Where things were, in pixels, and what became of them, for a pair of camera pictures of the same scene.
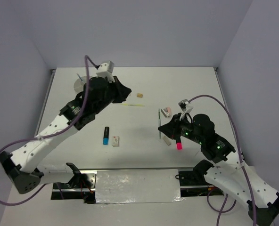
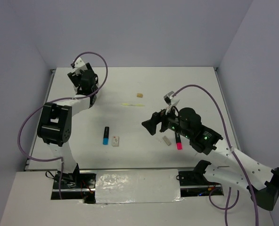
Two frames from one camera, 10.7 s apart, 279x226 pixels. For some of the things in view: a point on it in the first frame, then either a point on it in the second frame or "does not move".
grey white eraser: (167, 140) does not move
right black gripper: (170, 129) → (151, 125)
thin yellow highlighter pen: (133, 104) does not move
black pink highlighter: (178, 143) does not move
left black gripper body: (102, 104) → (75, 78)
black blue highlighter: (105, 138) does not move
